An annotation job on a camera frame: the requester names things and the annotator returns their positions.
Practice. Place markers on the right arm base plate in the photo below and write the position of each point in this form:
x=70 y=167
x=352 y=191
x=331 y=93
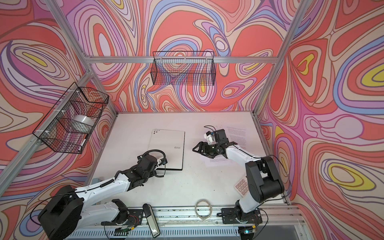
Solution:
x=236 y=216

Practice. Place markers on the black wire basket left wall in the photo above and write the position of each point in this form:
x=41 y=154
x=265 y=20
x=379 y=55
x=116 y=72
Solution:
x=64 y=135

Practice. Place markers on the printed paper sheet lower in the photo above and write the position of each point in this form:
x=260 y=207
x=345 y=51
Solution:
x=237 y=135

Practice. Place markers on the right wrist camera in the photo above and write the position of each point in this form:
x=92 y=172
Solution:
x=216 y=137

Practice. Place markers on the white pink calculator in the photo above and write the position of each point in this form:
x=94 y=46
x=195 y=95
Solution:
x=242 y=186

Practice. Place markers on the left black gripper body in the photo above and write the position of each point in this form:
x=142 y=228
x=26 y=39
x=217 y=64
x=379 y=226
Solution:
x=149 y=175

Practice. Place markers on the silver tape roll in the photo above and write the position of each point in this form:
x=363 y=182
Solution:
x=84 y=120

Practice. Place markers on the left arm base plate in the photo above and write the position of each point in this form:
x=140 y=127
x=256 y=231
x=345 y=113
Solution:
x=132 y=218

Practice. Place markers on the white black lever arch folder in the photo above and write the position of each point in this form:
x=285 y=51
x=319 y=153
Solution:
x=172 y=143

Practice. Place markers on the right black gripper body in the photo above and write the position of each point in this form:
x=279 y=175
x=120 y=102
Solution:
x=212 y=149

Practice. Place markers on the black handheld scanner device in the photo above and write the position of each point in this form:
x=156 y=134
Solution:
x=151 y=220

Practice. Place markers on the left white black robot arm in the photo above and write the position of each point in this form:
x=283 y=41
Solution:
x=75 y=208

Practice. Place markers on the black wire basket wall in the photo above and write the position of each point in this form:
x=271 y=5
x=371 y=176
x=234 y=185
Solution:
x=183 y=68
x=64 y=135

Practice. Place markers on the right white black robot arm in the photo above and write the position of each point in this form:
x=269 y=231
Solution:
x=263 y=177

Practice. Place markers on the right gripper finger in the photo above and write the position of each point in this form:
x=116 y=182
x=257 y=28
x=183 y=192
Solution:
x=203 y=153
x=200 y=147

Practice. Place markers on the black wire basket back wall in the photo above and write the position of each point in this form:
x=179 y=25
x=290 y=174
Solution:
x=183 y=68

